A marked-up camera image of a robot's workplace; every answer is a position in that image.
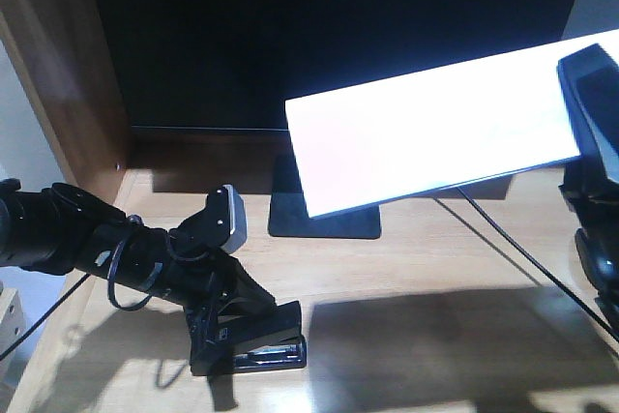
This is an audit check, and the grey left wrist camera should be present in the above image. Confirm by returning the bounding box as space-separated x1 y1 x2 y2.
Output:
205 184 248 254

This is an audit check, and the black computer monitor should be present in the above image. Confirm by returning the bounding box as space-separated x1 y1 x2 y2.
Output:
84 0 594 240

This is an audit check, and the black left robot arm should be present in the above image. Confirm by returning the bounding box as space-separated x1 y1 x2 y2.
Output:
1 179 292 376

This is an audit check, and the black orange stapler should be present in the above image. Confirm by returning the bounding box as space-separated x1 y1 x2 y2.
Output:
206 301 308 375

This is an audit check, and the black computer mouse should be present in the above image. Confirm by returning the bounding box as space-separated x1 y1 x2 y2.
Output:
575 227 618 292

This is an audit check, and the black monitor cable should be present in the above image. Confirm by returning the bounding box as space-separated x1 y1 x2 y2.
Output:
454 188 612 332

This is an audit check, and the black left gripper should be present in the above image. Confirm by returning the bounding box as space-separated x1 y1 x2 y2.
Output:
159 238 277 375

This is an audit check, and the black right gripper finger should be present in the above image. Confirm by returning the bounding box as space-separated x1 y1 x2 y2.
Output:
557 44 618 200

